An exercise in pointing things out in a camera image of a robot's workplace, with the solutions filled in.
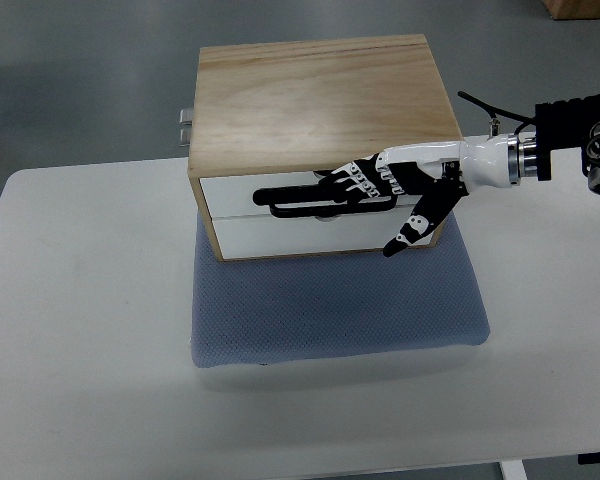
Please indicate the white lower drawer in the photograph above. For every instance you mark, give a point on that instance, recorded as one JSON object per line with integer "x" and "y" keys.
{"x": 261, "y": 235}

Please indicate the wooden drawer cabinet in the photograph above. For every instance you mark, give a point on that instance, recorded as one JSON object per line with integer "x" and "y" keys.
{"x": 312, "y": 106}

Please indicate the metal clamp behind cabinet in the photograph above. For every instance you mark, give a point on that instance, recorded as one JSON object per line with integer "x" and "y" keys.
{"x": 185, "y": 124}

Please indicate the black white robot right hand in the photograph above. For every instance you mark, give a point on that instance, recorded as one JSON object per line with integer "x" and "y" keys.
{"x": 440, "y": 174}

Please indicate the white table leg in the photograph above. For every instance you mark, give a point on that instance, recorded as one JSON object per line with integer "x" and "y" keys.
{"x": 513, "y": 470}

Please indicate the blue grey mesh cushion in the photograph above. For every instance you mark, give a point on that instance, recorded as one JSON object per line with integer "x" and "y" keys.
{"x": 259, "y": 312}

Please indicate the cardboard box corner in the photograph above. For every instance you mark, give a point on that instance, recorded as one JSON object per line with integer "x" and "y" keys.
{"x": 573, "y": 9}

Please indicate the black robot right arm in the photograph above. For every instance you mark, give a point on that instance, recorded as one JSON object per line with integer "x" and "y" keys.
{"x": 558, "y": 125}

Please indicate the black control box under table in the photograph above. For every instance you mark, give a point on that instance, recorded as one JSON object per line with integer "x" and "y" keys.
{"x": 589, "y": 458}

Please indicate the white drawer black handle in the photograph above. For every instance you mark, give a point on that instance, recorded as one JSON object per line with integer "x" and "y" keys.
{"x": 285, "y": 195}

